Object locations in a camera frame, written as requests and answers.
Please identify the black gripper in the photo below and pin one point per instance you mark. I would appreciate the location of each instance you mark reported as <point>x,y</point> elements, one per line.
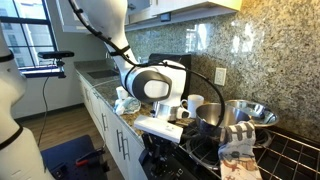
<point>155,143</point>

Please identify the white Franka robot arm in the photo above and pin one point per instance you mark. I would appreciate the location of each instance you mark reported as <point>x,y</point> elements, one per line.
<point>173,76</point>

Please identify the blue white dish towel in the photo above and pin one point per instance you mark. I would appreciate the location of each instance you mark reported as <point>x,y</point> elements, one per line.
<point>128,105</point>

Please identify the white ceramic mug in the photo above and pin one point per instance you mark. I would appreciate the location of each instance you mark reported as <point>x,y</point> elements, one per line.
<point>195,104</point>

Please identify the white cup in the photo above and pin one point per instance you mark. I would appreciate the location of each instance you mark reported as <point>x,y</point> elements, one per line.
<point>122,92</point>

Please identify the deep steel pot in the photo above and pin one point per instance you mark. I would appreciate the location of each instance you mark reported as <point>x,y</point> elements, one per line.
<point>230,118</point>

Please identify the patterned kitchen towel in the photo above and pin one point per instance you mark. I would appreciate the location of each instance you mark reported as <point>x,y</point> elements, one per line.
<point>238,150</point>

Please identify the kitchen sink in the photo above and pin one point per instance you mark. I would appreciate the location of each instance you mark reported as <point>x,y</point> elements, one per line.
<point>101,73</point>

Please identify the dark robot mounting platform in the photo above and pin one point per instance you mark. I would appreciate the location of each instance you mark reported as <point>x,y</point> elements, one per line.
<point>66,153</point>

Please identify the chrome faucet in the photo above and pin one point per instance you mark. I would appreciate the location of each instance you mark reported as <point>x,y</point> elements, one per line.
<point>109,56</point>

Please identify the shallow steel bowl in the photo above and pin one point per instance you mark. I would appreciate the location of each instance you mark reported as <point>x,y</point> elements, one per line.
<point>258,113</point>

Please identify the black under-cabinet fixture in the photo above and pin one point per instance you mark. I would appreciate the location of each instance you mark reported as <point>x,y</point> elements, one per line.
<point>165,17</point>

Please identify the black stove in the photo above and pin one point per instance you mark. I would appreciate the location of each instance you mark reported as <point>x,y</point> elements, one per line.
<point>286,156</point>

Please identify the white upper cabinet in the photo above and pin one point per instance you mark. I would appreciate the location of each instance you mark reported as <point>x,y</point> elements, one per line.
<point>186,8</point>

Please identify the window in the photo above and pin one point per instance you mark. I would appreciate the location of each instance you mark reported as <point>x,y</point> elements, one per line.
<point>23,33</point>

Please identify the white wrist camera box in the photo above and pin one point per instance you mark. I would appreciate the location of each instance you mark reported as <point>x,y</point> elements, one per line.
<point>158,128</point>

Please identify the white wall outlet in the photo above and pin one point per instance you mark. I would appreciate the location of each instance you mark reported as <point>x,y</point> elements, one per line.
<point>220,76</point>

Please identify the black external camera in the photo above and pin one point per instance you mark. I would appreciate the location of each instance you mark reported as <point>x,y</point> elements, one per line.
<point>56,54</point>

